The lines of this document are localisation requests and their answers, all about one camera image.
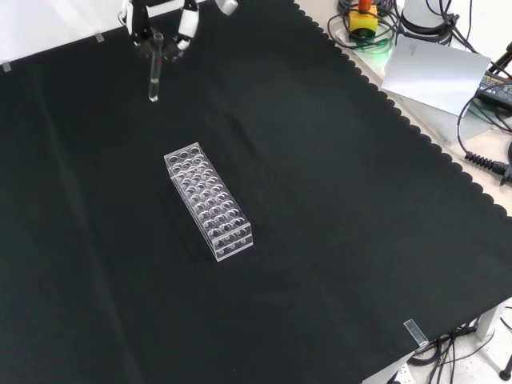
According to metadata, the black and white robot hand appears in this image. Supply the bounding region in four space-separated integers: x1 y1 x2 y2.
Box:
117 0 241 64

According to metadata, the clear glass test tube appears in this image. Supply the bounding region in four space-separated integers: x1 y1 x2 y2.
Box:
148 32 165 102

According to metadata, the clear plastic test tube rack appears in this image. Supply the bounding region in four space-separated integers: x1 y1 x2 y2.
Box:
163 141 254 263

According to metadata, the yellow stop button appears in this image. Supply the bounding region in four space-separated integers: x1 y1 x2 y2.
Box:
346 0 378 40

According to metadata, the black bench cloth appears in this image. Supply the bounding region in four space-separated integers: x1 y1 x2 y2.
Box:
0 0 512 384

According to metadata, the pale board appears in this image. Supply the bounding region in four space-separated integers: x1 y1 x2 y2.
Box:
380 33 492 118

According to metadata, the black power adapter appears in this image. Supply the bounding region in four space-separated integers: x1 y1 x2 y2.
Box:
477 68 512 107

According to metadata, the black tripod leg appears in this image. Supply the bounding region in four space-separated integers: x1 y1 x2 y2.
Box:
488 42 512 75

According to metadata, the black ribbed plug cable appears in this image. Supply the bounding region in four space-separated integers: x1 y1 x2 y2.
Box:
456 95 512 186

